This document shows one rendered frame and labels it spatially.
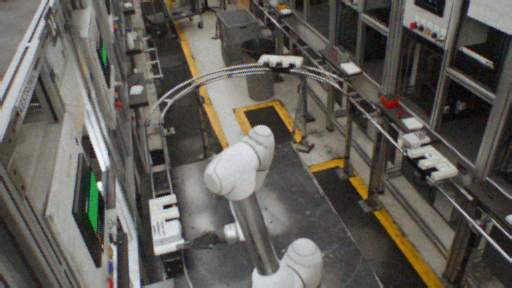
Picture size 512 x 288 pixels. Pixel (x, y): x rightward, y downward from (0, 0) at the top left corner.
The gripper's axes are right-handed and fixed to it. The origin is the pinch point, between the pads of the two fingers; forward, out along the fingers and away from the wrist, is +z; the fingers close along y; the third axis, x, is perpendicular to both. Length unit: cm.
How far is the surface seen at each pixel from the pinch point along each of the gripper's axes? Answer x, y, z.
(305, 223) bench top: -12, -20, -66
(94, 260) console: 61, 68, 19
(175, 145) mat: -213, -87, -7
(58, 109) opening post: 32, 98, 21
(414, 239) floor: -31, -88, -157
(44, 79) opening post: 32, 107, 22
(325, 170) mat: -124, -87, -129
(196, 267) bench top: -2.1, -19.8, -3.5
